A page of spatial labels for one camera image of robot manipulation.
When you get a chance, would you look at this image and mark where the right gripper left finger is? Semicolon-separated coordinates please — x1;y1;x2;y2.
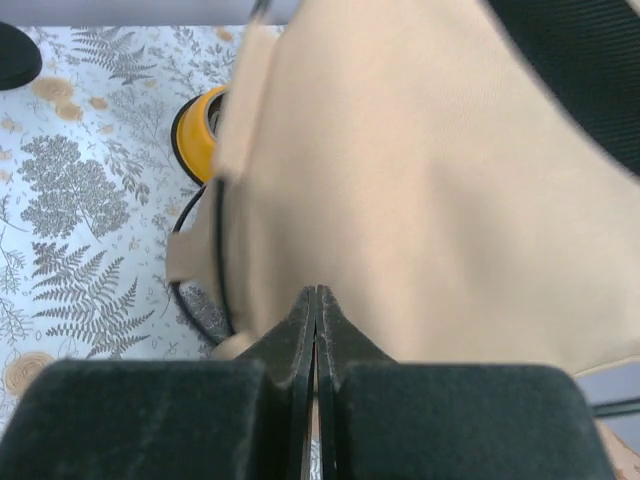
1;287;316;479

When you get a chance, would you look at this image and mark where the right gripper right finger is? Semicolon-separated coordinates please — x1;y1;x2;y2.
316;287;614;480

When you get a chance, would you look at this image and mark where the beige fabric pet tent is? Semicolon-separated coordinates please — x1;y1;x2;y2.
167;0;640;381

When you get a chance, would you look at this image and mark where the beige patterned pillow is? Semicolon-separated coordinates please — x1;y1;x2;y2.
596;421;640;480

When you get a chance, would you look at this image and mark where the yellow double pet bowl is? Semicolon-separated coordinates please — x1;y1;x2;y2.
170;85;227;186

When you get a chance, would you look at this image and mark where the floral table mat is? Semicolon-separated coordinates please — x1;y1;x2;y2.
1;26;244;421

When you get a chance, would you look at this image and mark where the black microphone stand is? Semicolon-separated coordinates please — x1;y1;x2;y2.
0;22;43;91

